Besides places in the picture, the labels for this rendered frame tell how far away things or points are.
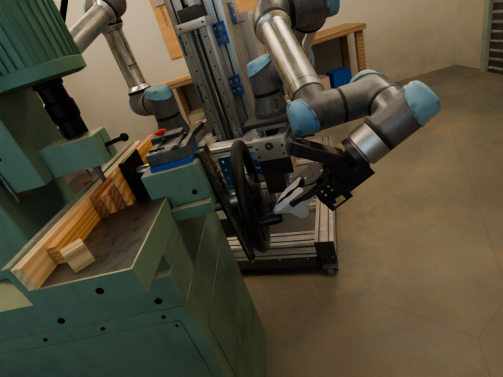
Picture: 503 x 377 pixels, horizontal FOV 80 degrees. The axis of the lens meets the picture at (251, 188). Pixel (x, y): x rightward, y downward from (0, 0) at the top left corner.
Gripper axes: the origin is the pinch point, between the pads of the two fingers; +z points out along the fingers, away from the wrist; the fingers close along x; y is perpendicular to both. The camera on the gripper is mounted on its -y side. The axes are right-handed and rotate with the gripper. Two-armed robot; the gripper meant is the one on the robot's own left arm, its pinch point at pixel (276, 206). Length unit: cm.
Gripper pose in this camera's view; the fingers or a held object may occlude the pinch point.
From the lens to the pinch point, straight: 65.5
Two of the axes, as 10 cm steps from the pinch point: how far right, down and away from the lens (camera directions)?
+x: 0.1, -4.9, 8.7
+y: 7.2, 6.1, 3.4
